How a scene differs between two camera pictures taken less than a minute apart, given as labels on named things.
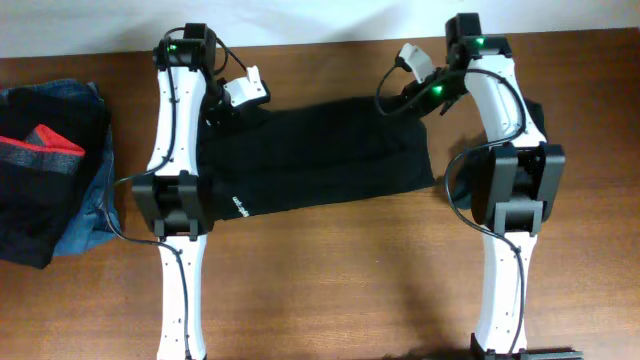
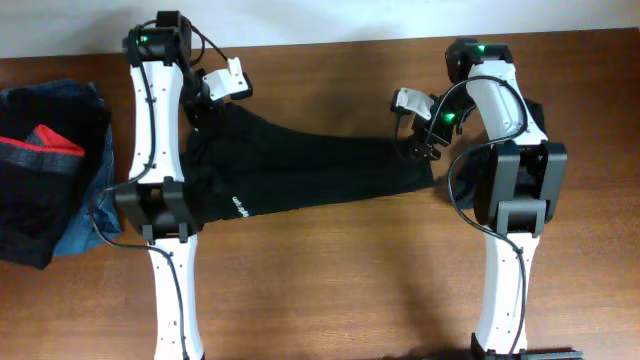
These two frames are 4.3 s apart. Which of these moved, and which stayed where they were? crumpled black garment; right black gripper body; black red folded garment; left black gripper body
Moved: left black gripper body; right black gripper body
Stayed: black red folded garment; crumpled black garment
